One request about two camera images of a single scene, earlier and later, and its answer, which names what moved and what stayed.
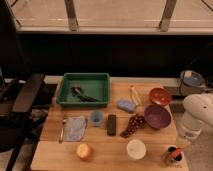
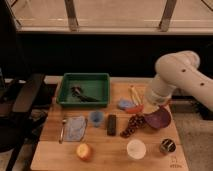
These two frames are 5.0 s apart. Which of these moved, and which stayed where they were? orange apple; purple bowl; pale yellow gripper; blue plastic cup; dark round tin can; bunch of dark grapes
Moved: pale yellow gripper; dark round tin can
Stayed: purple bowl; bunch of dark grapes; blue plastic cup; orange apple
